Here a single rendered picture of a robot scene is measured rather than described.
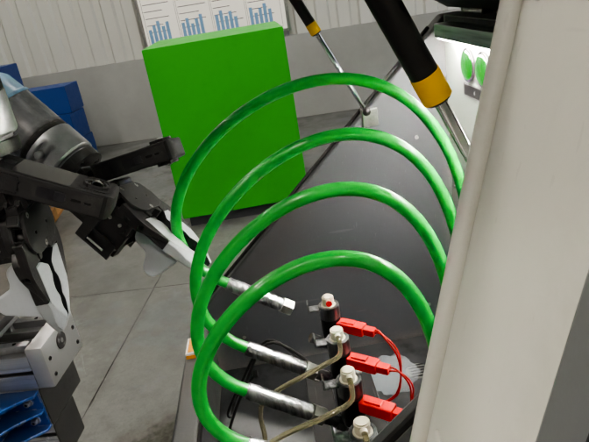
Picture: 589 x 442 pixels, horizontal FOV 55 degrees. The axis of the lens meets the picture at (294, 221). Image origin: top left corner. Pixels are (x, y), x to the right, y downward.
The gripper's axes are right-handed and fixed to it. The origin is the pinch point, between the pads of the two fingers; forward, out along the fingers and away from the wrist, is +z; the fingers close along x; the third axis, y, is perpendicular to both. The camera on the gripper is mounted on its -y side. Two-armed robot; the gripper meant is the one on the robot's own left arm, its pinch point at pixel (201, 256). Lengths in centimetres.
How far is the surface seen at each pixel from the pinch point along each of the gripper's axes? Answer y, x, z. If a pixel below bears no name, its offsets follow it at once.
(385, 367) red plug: -6.2, 4.1, 25.5
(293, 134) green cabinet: 28, -333, -37
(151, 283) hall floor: 142, -245, -38
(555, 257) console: -29, 43, 16
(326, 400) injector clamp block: 7.6, -7.6, 26.3
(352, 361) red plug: -3.6, 2.8, 22.6
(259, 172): -15.4, 8.6, 0.0
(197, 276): -1.4, 8.2, 1.9
